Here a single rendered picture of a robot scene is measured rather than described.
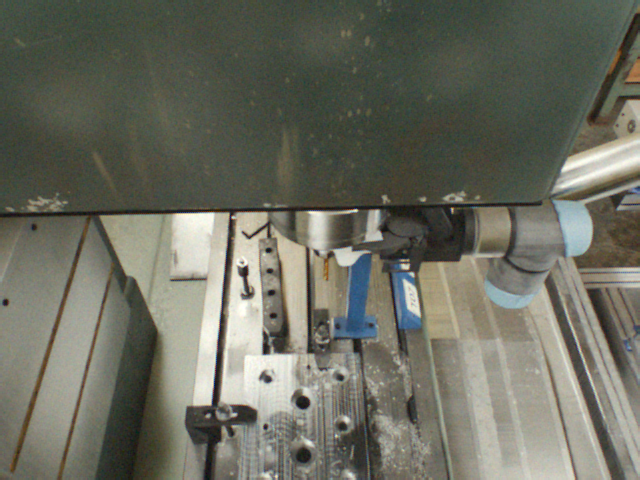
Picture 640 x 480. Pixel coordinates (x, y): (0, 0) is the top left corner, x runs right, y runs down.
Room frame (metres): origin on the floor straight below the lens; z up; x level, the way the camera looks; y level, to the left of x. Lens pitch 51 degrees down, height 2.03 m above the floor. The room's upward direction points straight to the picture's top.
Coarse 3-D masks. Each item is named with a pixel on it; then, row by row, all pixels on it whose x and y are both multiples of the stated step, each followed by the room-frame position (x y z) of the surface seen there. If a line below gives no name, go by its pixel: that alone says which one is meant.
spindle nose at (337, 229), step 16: (272, 224) 0.44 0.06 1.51; (288, 224) 0.42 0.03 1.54; (304, 224) 0.41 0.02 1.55; (320, 224) 0.40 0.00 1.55; (336, 224) 0.40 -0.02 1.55; (352, 224) 0.41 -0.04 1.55; (368, 224) 0.42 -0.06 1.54; (304, 240) 0.41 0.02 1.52; (320, 240) 0.40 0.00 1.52; (336, 240) 0.40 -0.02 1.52; (352, 240) 0.41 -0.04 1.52
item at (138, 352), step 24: (96, 216) 0.79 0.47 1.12; (120, 264) 0.80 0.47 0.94; (144, 312) 0.77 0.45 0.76; (144, 336) 0.72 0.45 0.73; (120, 360) 0.59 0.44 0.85; (144, 360) 0.67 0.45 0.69; (120, 384) 0.55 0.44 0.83; (144, 384) 0.63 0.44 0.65; (120, 408) 0.51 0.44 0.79; (120, 432) 0.46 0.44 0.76; (120, 456) 0.42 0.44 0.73
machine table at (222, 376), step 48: (240, 240) 0.90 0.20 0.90; (288, 240) 0.90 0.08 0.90; (240, 288) 0.75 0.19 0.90; (288, 288) 0.75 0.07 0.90; (336, 288) 0.75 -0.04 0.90; (384, 288) 0.75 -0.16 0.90; (240, 336) 0.63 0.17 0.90; (288, 336) 0.63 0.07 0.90; (384, 336) 0.63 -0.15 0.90; (240, 384) 0.51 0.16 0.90; (384, 384) 0.51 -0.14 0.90; (432, 384) 0.53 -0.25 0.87; (240, 432) 0.41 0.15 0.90; (432, 432) 0.41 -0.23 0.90
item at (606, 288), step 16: (592, 272) 1.28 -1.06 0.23; (608, 272) 1.28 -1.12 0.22; (624, 272) 1.29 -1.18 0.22; (592, 288) 1.21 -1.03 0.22; (608, 288) 1.21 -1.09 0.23; (624, 288) 1.21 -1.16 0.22; (592, 304) 1.15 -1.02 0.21; (608, 304) 1.14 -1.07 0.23; (624, 304) 1.14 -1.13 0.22; (608, 320) 1.08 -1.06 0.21; (624, 320) 1.07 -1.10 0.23; (608, 336) 1.01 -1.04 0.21; (624, 336) 1.00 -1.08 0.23; (624, 352) 0.95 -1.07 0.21; (624, 368) 0.89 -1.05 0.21; (624, 384) 0.83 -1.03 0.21
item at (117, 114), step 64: (0, 0) 0.35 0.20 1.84; (64, 0) 0.35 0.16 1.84; (128, 0) 0.35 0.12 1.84; (192, 0) 0.35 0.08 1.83; (256, 0) 0.35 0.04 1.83; (320, 0) 0.36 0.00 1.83; (384, 0) 0.36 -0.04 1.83; (448, 0) 0.36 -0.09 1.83; (512, 0) 0.36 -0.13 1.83; (576, 0) 0.36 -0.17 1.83; (0, 64) 0.35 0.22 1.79; (64, 64) 0.35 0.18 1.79; (128, 64) 0.35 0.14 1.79; (192, 64) 0.35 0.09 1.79; (256, 64) 0.35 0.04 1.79; (320, 64) 0.36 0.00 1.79; (384, 64) 0.36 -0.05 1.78; (448, 64) 0.36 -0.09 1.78; (512, 64) 0.36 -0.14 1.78; (576, 64) 0.36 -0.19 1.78; (0, 128) 0.35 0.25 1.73; (64, 128) 0.35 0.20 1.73; (128, 128) 0.35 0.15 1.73; (192, 128) 0.35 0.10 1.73; (256, 128) 0.35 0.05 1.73; (320, 128) 0.36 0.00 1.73; (384, 128) 0.36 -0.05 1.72; (448, 128) 0.36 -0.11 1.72; (512, 128) 0.36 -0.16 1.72; (576, 128) 0.37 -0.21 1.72; (0, 192) 0.35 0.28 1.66; (64, 192) 0.35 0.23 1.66; (128, 192) 0.35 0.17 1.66; (192, 192) 0.35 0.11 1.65; (256, 192) 0.35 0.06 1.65; (320, 192) 0.36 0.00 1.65; (384, 192) 0.36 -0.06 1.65; (448, 192) 0.36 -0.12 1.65; (512, 192) 0.36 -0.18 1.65
